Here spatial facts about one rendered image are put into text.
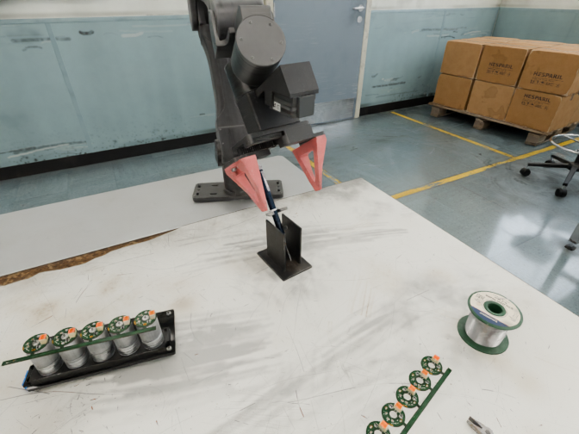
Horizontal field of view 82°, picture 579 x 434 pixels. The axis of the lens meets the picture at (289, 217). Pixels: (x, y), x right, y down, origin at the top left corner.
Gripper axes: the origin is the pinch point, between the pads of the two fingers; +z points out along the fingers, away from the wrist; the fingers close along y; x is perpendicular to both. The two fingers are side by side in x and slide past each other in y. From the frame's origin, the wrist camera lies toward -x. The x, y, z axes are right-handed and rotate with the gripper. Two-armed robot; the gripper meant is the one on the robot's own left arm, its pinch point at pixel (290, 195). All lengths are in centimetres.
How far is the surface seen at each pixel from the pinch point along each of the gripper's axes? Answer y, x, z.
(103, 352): -28.4, 4.3, 9.6
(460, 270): 21.6, -6.8, 21.2
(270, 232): -1.8, 7.0, 4.6
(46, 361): -33.7, 5.3, 7.8
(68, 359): -31.7, 4.9, 8.6
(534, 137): 315, 99, 30
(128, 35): 44, 207, -141
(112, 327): -26.6, 2.7, 7.1
